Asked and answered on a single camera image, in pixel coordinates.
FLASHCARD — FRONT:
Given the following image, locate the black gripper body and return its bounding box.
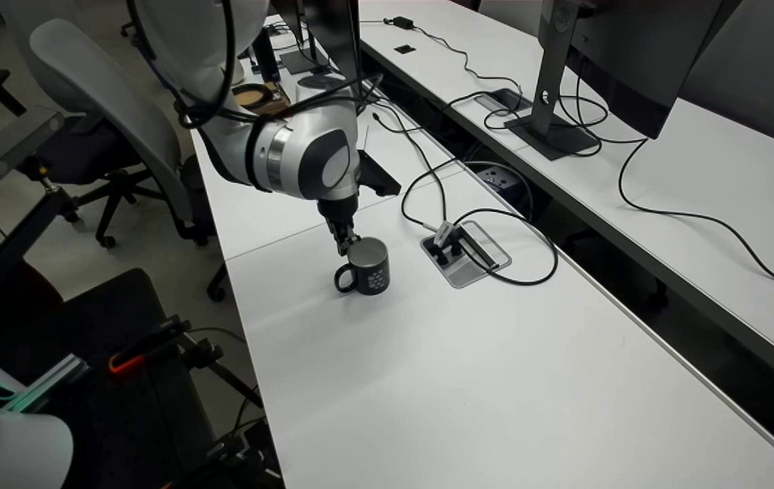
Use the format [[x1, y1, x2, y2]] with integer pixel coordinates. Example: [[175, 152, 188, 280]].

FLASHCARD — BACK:
[[316, 196, 358, 239]]

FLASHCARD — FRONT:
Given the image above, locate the black mug with white print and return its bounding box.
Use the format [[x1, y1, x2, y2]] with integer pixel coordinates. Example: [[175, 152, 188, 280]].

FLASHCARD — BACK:
[[332, 237, 395, 296]]

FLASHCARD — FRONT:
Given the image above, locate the silver table outlet box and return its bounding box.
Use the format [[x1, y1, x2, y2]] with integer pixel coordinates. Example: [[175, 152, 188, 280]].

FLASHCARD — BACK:
[[422, 219, 517, 291]]

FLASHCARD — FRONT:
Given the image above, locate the brown tape roll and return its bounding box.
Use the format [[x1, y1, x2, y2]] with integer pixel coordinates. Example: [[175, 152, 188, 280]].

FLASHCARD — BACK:
[[228, 82, 273, 116]]

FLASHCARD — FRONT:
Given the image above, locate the black power strip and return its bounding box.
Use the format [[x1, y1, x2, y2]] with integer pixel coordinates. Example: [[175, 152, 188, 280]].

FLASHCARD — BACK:
[[475, 159, 536, 208]]

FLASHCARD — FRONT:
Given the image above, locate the flat black desk box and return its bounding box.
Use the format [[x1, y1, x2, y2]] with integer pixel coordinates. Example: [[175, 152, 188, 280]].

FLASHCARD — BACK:
[[470, 83, 536, 116]]

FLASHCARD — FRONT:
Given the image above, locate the orange and black clamp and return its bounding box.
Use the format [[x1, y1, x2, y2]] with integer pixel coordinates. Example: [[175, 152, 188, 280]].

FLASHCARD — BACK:
[[106, 313, 195, 378]]

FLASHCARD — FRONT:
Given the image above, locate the grey office chair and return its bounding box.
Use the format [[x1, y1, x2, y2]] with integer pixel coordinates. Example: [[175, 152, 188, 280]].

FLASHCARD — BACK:
[[0, 0, 232, 307]]

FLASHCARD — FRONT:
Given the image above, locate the black monitor stand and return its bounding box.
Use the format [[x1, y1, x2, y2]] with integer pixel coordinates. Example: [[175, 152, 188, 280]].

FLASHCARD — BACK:
[[503, 0, 605, 163]]

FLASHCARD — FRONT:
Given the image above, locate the black fabric chair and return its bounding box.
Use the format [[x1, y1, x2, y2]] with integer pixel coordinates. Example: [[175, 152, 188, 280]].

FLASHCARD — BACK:
[[0, 211, 225, 489]]

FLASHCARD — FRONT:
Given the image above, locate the pale aluminium bar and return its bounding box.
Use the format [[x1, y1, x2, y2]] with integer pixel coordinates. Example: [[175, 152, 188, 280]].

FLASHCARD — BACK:
[[0, 353, 93, 416]]

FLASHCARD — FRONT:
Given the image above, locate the black monitor screen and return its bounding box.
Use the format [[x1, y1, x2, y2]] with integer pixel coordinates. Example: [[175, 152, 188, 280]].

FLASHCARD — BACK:
[[539, 0, 747, 142], [679, 0, 774, 158]]

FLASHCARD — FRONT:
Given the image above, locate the white rounded cover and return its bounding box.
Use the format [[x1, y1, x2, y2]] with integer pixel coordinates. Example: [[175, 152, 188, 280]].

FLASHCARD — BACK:
[[0, 396, 76, 489]]

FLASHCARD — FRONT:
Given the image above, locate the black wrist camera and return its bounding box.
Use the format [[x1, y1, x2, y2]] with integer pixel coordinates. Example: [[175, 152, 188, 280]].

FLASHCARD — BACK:
[[357, 146, 404, 197]]

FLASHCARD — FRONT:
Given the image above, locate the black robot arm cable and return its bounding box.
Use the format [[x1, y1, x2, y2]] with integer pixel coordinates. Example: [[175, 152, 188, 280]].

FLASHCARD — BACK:
[[125, 0, 380, 131]]

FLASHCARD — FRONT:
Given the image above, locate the black cable loop at outlet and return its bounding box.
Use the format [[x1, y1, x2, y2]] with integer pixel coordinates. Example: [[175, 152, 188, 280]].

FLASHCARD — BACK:
[[361, 93, 559, 291]]

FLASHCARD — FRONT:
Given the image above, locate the black cable with plug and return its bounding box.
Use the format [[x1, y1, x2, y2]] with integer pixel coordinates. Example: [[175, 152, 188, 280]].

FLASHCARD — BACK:
[[383, 10, 533, 116]]

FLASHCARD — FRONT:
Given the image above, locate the long black desk cable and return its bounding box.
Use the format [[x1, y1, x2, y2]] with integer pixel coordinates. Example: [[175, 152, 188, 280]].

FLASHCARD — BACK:
[[573, 76, 774, 292]]

